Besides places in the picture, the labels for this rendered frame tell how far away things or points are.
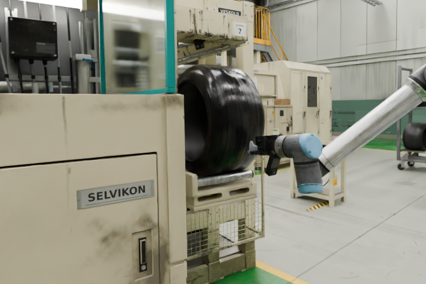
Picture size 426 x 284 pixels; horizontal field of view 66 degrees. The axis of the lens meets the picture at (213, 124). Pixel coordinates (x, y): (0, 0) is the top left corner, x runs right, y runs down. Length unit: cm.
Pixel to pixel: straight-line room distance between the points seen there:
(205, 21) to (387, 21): 1177
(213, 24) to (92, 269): 152
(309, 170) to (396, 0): 1241
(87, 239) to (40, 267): 8
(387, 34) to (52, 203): 1300
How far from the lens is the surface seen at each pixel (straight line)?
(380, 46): 1333
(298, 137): 122
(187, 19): 185
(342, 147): 134
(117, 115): 65
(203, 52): 202
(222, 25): 197
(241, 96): 145
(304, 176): 122
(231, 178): 156
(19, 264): 67
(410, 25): 1313
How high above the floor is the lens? 124
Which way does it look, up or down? 3 degrees down
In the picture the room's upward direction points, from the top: 1 degrees counter-clockwise
